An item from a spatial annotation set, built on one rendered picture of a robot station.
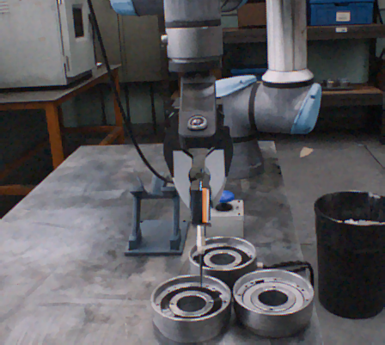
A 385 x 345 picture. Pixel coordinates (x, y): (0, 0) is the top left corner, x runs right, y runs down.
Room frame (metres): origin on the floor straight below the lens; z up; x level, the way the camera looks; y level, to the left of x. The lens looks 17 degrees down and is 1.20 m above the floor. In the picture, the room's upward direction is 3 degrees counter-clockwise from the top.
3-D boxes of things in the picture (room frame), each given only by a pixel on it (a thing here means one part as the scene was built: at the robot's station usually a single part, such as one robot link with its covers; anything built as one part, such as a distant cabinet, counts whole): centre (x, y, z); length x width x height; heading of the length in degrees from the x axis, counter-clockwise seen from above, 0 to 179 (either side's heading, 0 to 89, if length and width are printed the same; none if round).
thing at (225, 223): (0.81, -0.05, 0.82); 0.08 x 0.07 x 0.05; 174
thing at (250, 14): (4.22, -0.63, 1.19); 0.52 x 0.42 x 0.38; 84
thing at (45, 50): (3.07, 0.90, 1.10); 0.62 x 0.61 x 0.65; 174
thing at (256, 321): (0.54, -0.10, 0.82); 0.10 x 0.10 x 0.04
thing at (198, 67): (0.67, -0.01, 1.07); 0.09 x 0.08 x 0.12; 174
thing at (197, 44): (0.66, -0.01, 1.15); 0.08 x 0.08 x 0.05
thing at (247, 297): (0.54, -0.10, 0.82); 0.08 x 0.08 x 0.02
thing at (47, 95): (3.27, 0.93, 0.39); 1.50 x 0.62 x 0.78; 174
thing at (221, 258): (0.65, -0.04, 0.82); 0.10 x 0.10 x 0.04
